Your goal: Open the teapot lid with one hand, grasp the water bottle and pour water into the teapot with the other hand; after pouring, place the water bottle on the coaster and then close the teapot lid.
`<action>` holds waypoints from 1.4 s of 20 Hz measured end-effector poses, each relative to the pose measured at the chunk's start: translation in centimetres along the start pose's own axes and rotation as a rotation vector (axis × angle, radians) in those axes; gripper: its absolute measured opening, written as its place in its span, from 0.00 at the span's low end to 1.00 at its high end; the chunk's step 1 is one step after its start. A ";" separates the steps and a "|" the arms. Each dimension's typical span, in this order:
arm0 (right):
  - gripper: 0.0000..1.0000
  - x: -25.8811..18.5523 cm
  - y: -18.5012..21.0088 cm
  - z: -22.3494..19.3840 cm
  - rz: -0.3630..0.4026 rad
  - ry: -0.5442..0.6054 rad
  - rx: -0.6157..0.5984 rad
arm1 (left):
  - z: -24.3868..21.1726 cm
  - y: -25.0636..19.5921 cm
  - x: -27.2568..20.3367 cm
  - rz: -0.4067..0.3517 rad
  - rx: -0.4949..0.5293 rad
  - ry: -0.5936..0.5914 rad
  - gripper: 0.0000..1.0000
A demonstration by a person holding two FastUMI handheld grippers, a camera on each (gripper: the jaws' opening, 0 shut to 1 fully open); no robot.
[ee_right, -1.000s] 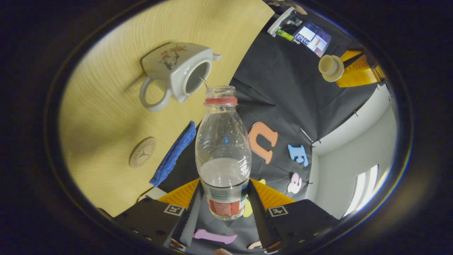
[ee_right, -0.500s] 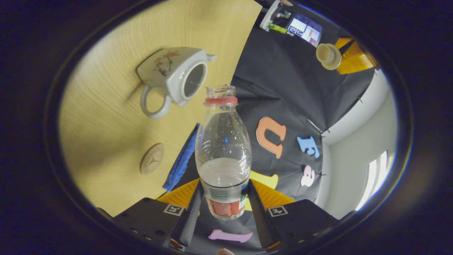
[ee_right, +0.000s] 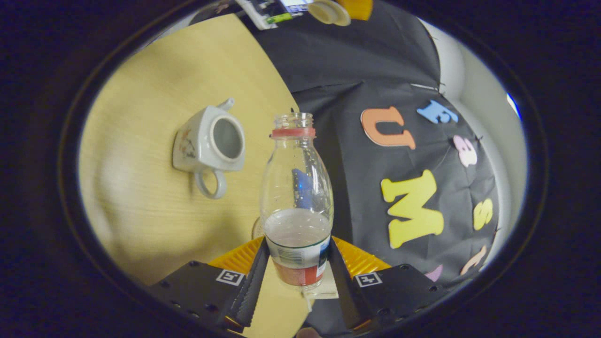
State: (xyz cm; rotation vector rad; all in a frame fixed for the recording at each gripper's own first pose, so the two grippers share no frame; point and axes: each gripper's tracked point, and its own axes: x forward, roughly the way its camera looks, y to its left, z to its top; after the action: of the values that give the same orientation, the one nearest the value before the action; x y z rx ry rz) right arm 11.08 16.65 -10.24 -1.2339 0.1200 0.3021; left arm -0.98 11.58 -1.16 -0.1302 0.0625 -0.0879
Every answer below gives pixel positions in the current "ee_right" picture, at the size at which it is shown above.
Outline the white ceramic teacup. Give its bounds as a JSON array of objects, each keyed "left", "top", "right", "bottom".
[{"left": 172, "top": 98, "right": 246, "bottom": 200}]

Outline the black backdrop cloth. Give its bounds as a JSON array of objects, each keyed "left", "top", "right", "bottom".
[{"left": 193, "top": 0, "right": 501, "bottom": 335}]

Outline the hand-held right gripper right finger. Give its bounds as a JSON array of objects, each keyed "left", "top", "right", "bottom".
[{"left": 329, "top": 236, "right": 451, "bottom": 331}]

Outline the white teacup lid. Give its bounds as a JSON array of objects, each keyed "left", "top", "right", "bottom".
[{"left": 308, "top": 0, "right": 351, "bottom": 27}]

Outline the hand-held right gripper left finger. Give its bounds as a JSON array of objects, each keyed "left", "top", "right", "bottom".
[{"left": 149, "top": 236, "right": 271, "bottom": 334}]

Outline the white toaster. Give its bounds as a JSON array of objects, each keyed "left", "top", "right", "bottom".
[{"left": 304, "top": 261, "right": 339, "bottom": 300}]

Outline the computer monitor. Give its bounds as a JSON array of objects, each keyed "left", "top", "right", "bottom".
[{"left": 279, "top": 0, "right": 311, "bottom": 13}]

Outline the clear plastic water bottle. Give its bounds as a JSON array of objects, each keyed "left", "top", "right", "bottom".
[{"left": 260, "top": 113, "right": 334, "bottom": 288}]

